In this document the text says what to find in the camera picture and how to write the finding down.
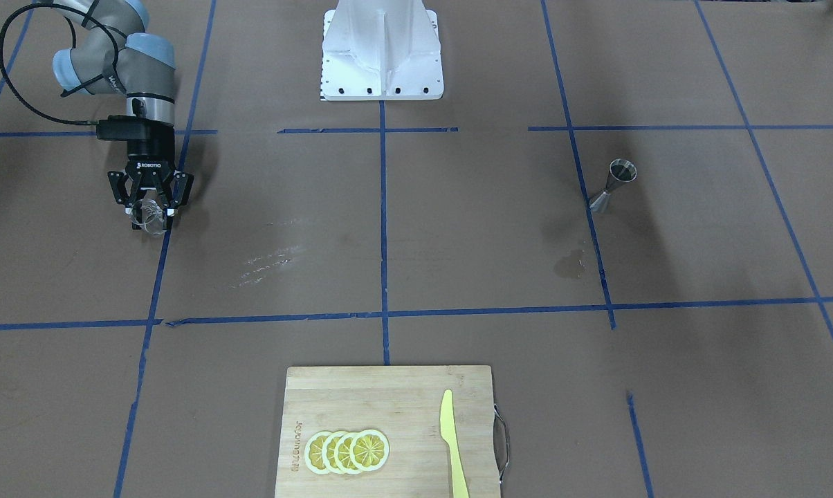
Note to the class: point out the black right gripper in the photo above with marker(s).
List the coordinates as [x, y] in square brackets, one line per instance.
[150, 153]

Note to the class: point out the clear shot glass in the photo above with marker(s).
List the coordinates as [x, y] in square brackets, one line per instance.
[149, 216]

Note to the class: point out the steel double jigger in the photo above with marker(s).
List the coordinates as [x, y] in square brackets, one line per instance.
[619, 173]

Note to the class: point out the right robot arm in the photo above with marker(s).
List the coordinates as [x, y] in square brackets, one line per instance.
[118, 56]

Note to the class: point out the wooden cutting board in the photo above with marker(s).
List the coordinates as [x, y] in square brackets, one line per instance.
[403, 402]

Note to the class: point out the lemon slices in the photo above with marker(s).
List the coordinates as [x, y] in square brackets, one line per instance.
[346, 453]

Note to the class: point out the yellow plastic knife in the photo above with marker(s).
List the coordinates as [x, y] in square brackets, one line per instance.
[448, 428]

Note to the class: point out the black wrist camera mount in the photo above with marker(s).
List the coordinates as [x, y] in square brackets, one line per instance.
[132, 128]

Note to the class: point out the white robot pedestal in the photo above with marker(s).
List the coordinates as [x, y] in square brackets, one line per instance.
[381, 50]

